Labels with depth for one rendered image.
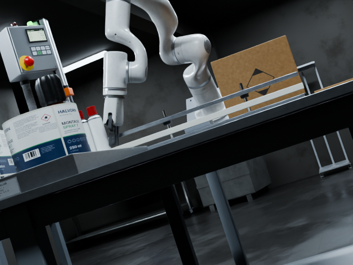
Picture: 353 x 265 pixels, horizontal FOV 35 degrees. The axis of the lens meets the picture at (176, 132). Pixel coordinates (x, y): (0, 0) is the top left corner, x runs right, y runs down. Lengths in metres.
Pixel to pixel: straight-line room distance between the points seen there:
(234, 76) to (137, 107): 7.48
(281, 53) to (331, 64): 6.80
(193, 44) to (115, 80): 0.54
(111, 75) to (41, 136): 0.63
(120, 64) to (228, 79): 0.43
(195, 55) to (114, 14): 0.51
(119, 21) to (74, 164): 0.91
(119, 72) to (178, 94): 7.36
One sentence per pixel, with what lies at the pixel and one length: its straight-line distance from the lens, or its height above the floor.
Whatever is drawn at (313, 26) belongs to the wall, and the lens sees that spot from 9.02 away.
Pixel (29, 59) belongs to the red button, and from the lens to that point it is 2.16.
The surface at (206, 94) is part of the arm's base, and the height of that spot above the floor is 1.05.
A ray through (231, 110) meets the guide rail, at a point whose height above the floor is 0.90.
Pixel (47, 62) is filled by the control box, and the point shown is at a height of 1.32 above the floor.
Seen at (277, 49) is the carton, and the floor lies 1.08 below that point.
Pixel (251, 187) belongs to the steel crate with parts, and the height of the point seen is 0.17.
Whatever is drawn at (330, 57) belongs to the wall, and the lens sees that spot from 8.95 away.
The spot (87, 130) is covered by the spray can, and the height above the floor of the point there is 1.01.
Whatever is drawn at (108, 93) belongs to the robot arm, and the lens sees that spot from 2.00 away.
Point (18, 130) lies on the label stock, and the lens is 1.45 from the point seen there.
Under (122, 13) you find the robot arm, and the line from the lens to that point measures 2.07.
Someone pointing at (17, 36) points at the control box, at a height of 1.43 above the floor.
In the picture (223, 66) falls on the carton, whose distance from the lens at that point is 2.16.
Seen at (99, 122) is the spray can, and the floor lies 1.02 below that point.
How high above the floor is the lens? 0.78
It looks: 3 degrees up
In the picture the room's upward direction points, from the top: 18 degrees counter-clockwise
